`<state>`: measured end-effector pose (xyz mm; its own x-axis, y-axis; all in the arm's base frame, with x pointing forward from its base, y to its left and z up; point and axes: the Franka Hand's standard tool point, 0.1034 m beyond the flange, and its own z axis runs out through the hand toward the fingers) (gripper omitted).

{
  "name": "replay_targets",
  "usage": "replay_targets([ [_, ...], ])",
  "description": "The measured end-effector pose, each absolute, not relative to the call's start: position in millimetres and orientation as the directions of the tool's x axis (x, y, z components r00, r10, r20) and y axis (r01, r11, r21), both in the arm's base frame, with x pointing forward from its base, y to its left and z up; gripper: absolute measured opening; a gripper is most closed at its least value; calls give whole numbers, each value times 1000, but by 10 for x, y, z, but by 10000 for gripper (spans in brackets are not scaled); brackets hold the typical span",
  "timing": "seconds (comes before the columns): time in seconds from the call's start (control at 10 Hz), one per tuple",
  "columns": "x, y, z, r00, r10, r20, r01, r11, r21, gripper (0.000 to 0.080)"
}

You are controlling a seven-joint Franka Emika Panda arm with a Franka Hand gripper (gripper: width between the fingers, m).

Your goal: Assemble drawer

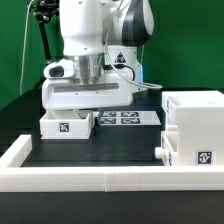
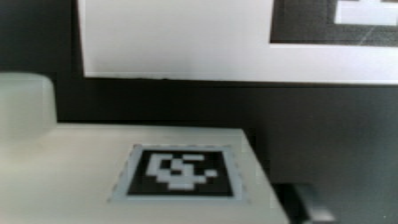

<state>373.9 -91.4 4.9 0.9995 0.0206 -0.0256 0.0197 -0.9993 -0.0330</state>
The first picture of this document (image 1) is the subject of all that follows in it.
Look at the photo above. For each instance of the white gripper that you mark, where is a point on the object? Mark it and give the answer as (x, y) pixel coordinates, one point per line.
(64, 94)

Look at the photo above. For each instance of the white drawer tray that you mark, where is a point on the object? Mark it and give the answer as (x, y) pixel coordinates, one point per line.
(167, 152)
(66, 125)

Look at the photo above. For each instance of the white front drawer tray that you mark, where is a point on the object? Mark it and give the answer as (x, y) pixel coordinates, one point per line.
(167, 152)

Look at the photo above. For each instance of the white drawer cabinet box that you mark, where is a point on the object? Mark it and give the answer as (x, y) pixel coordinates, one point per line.
(198, 119)

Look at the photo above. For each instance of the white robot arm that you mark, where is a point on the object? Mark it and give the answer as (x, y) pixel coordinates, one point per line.
(89, 28)

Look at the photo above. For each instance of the white marker tag plate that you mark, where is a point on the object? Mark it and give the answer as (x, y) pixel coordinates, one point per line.
(127, 118)

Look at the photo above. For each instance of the white U-shaped table frame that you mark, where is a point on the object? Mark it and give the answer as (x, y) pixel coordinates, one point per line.
(16, 178)

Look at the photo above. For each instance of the black camera stand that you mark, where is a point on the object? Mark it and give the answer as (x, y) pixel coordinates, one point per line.
(44, 10)

